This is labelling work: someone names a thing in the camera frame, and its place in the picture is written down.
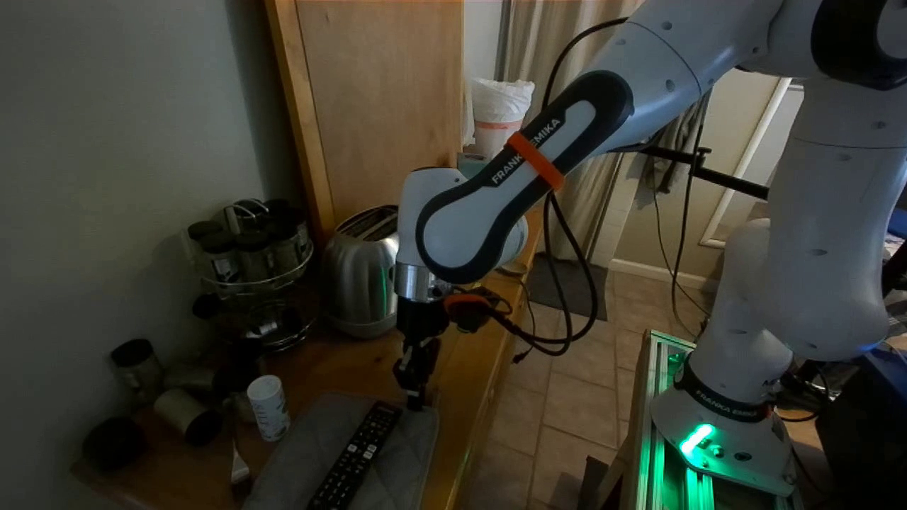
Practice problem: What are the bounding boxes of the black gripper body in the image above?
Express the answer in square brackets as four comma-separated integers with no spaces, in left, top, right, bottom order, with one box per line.
[398,265,448,377]

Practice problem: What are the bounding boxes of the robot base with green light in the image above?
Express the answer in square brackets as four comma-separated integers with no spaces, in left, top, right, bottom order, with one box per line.
[620,330,802,510]

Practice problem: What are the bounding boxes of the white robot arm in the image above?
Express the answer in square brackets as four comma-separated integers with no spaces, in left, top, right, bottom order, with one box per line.
[406,0,907,413]

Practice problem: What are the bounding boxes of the silver toaster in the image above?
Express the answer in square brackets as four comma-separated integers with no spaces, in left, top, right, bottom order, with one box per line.
[321,204,399,338]

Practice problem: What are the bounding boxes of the black remote control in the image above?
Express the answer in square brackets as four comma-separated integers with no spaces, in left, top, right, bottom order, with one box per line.
[306,402,404,510]

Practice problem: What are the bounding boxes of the white pill bottle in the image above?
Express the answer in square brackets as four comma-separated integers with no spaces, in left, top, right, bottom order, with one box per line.
[246,374,290,443]

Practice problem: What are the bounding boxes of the dark floor mat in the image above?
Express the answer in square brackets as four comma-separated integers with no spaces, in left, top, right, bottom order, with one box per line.
[527,256,606,320]

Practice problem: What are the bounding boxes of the white bag on counter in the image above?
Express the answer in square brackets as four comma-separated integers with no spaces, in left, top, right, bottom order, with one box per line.
[470,79,535,160]

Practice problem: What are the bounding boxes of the wooden dresser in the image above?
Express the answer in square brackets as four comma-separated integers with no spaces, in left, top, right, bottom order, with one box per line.
[73,168,548,510]

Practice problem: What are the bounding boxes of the large plywood board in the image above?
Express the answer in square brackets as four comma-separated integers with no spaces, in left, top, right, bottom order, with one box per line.
[263,0,465,242]

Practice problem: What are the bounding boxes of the dark tin can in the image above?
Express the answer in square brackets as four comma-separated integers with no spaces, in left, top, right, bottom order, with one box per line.
[112,338,164,406]

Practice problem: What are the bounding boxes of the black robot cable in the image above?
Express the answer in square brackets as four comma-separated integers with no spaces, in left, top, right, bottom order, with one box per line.
[442,18,630,365]

